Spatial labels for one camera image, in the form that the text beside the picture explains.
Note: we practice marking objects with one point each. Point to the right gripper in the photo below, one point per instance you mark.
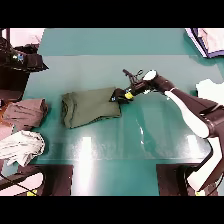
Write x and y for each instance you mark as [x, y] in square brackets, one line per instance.
[122, 95]

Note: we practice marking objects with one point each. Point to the green T-shirt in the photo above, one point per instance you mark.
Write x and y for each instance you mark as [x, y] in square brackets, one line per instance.
[90, 106]

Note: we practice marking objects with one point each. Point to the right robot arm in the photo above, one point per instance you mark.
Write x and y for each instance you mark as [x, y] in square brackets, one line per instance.
[193, 110]

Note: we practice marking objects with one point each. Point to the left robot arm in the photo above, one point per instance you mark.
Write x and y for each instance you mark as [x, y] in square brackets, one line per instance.
[18, 185]

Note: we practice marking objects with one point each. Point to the white garment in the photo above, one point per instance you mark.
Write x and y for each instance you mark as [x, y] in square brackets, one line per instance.
[210, 90]
[21, 146]

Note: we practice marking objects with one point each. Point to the brown garment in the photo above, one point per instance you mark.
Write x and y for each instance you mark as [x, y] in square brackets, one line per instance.
[26, 113]

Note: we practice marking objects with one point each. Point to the pale pink garment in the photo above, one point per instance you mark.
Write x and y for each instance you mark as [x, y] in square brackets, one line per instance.
[213, 38]

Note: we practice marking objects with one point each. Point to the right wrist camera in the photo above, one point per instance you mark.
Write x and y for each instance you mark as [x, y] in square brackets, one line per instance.
[133, 78]

